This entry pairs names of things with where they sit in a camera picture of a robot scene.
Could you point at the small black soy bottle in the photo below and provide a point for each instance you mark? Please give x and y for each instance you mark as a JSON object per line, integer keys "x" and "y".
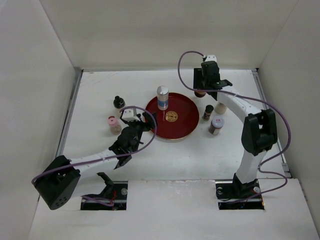
{"x": 118, "y": 102}

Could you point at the metal table edge rail left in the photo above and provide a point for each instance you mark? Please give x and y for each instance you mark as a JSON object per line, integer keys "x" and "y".
{"x": 69, "y": 111}

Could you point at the silver lid blue label shaker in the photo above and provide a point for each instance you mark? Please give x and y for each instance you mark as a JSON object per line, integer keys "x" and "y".
{"x": 162, "y": 97}

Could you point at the clear top pepper grinder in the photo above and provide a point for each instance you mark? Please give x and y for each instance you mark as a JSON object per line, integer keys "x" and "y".
{"x": 220, "y": 108}

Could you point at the grey lid red label jar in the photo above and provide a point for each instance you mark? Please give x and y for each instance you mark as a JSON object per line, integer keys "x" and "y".
{"x": 216, "y": 125}

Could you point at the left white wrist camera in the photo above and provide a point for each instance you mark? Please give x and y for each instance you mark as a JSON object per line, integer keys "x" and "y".
{"x": 132, "y": 112}

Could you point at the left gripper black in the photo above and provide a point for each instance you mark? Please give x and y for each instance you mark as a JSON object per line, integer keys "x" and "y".
{"x": 150, "y": 123}

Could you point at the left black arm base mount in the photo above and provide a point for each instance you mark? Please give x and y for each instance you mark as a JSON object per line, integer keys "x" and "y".
{"x": 113, "y": 197}

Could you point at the pink lid spice jar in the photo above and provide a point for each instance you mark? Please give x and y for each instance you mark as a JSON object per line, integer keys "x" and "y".
{"x": 114, "y": 125}

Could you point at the red round lacquer tray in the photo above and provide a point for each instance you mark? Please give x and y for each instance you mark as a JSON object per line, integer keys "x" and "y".
{"x": 179, "y": 120}

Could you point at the metal table edge rail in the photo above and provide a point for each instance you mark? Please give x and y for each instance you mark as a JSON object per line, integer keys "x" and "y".
{"x": 263, "y": 127}
{"x": 69, "y": 111}

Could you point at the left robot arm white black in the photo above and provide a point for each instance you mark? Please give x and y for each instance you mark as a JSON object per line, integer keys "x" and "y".
{"x": 61, "y": 180}

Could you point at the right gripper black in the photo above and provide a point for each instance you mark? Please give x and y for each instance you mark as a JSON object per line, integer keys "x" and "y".
{"x": 198, "y": 75}

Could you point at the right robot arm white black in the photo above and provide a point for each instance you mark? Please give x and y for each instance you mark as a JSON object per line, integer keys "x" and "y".
{"x": 229, "y": 96}

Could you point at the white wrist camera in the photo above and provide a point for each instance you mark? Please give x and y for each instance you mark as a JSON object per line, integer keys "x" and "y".
{"x": 209, "y": 58}
{"x": 132, "y": 112}

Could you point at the metal table edge rail right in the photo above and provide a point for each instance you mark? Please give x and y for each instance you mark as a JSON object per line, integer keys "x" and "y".
{"x": 263, "y": 127}

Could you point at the red lid sauce jar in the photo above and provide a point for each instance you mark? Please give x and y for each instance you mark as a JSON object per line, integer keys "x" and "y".
{"x": 199, "y": 94}

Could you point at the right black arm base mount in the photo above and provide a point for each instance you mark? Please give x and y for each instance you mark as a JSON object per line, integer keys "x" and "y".
{"x": 234, "y": 195}

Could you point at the black lid spice bottle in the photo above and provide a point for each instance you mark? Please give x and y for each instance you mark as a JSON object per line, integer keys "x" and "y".
{"x": 207, "y": 112}

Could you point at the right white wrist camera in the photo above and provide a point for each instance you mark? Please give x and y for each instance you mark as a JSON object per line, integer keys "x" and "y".
{"x": 209, "y": 58}

